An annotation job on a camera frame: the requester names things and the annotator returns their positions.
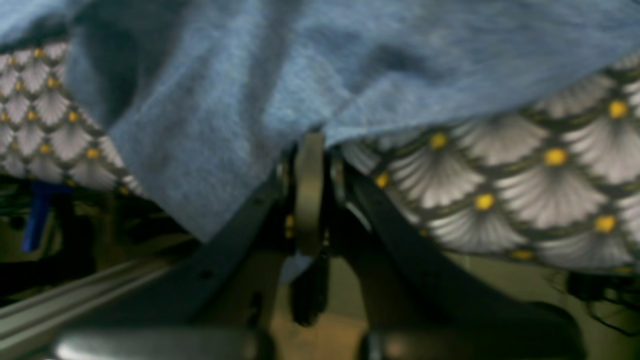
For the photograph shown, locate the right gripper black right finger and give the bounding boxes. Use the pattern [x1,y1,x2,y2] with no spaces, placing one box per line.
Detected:
[330,150,586,360]

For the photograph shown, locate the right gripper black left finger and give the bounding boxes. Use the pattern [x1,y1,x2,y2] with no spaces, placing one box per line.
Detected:
[52,132,325,360]

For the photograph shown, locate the blue T-shirt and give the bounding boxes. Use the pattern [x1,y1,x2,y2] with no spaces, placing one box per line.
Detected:
[0,0,640,286]

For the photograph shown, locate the fan-patterned tablecloth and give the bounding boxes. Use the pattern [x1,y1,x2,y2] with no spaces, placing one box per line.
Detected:
[0,41,640,276]

